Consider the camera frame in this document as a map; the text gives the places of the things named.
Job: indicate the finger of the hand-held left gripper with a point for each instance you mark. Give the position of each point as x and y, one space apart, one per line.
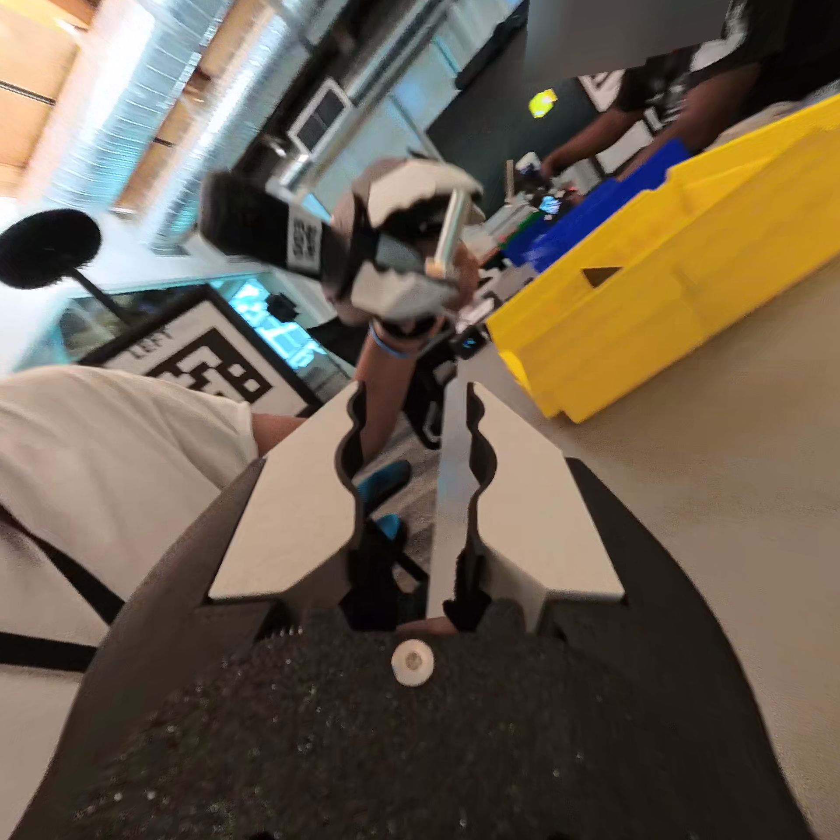
400 295
413 184

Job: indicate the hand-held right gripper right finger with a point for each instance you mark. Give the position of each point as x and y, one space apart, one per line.
544 525

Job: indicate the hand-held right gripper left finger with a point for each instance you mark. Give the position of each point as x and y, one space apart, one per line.
289 518

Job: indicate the silver metal bolt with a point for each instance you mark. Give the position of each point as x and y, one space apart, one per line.
453 229

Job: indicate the yellow plastic bin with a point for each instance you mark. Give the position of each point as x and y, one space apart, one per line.
656 295

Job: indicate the person's left forearm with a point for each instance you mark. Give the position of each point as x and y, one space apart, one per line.
387 400

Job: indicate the person's left hand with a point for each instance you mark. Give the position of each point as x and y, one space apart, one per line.
342 262

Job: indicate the person's right hand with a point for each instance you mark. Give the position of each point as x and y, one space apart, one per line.
443 625

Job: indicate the blue wristband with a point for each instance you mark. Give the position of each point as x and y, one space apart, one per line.
390 348

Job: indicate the black studio light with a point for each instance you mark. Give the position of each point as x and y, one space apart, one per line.
282 307

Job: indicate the blue shoe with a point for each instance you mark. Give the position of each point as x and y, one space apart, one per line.
388 526
387 479

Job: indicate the black office chair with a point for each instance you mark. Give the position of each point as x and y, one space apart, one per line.
426 394

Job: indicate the white vent grille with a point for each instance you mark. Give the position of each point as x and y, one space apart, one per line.
320 118

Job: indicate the yellow sticky note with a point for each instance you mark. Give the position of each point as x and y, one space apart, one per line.
543 103

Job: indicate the framed black white marker sign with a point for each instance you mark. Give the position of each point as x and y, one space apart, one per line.
216 367

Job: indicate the blue plastic bin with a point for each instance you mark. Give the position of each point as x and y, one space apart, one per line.
604 210

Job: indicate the person's white shirt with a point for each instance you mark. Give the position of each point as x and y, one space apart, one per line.
98 446

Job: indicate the black round disc on pole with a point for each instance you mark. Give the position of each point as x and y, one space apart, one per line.
46 249

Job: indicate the dark wall screen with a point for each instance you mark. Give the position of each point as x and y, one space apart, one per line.
485 118

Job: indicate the narrow silver ventilation duct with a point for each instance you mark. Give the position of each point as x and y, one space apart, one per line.
394 46

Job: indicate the wide silver ventilation duct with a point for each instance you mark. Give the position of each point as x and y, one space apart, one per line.
124 111

